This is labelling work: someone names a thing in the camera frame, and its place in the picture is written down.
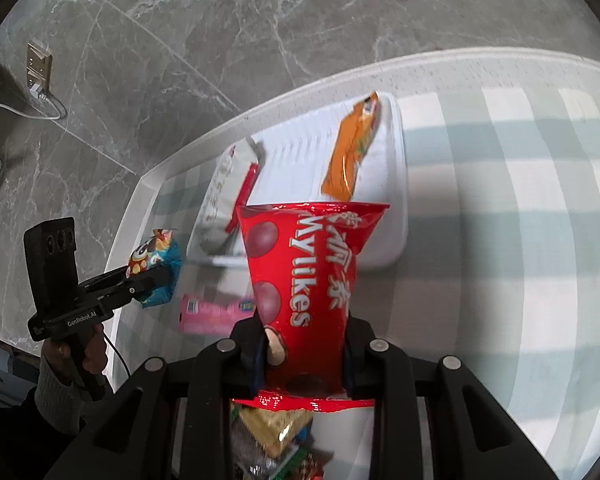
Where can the white and red snack packet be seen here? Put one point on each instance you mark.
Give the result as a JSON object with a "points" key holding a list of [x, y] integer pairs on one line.
{"points": [[225, 185]]}

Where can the pile of mixed snack packets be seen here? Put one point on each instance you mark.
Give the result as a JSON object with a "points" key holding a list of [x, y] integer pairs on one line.
{"points": [[270, 430]]}

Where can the white plastic tray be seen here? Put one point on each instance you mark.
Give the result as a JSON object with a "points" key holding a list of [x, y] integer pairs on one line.
{"points": [[300, 160]]}

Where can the blue cartoon snack packet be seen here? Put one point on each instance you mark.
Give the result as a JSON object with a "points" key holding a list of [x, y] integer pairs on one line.
{"points": [[161, 255]]}

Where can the orange snack packet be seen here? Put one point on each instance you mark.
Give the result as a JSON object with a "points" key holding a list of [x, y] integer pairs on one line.
{"points": [[350, 150]]}

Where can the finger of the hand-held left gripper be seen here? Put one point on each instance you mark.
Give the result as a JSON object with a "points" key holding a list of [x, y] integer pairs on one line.
{"points": [[140, 285], [107, 277]]}

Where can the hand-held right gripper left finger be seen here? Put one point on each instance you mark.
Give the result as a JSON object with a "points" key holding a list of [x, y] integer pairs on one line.
{"points": [[257, 357]]}

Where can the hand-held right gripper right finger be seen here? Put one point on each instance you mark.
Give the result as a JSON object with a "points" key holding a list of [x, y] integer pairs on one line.
{"points": [[352, 367]]}

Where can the pink snack packet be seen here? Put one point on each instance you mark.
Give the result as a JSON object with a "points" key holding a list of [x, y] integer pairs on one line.
{"points": [[205, 316]]}

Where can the person's left hand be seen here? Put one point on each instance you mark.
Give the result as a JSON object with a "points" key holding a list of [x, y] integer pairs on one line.
{"points": [[55, 355]]}

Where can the person's left forearm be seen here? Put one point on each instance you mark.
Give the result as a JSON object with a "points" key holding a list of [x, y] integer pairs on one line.
{"points": [[60, 400]]}

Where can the large red snack bag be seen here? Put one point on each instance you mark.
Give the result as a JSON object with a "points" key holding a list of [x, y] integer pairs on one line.
{"points": [[305, 280]]}

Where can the green white checkered tablecloth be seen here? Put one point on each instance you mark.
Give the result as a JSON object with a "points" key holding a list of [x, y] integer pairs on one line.
{"points": [[480, 210]]}

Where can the brass power socket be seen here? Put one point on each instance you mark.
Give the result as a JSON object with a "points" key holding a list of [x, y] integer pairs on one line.
{"points": [[39, 62]]}

